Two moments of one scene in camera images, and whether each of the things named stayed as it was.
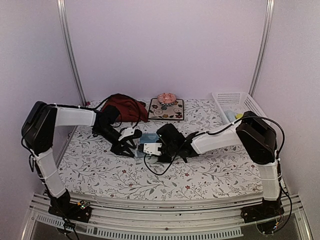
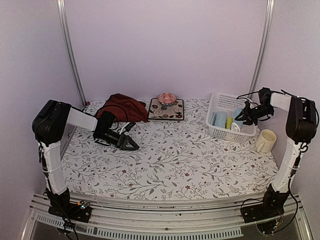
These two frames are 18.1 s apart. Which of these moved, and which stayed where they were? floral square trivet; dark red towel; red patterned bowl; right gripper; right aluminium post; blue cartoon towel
Moved: blue cartoon towel; right gripper
Stayed: red patterned bowl; dark red towel; floral square trivet; right aluminium post
